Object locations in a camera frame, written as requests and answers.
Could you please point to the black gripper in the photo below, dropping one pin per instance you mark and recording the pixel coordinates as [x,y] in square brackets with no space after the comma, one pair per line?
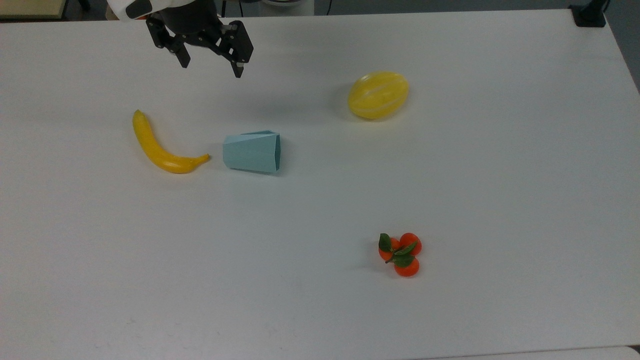
[190,17]

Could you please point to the light blue faceted mug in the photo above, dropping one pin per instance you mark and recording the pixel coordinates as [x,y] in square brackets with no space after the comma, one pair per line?
[252,152]

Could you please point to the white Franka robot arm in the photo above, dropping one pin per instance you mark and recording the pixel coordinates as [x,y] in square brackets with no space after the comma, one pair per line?
[122,7]

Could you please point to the yellow banana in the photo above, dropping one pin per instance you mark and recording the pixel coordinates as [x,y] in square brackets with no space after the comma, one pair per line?
[157,150]

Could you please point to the wooden side table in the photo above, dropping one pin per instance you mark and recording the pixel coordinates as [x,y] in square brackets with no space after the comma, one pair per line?
[30,7]

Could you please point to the yellow striped melon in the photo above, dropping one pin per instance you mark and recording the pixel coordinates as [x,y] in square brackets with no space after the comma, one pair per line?
[378,95]

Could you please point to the orange tangerine cluster with leaves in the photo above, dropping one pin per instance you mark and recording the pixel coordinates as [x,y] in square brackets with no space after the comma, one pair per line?
[402,255]

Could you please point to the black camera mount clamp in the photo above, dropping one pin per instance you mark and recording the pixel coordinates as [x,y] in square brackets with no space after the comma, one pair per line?
[590,15]

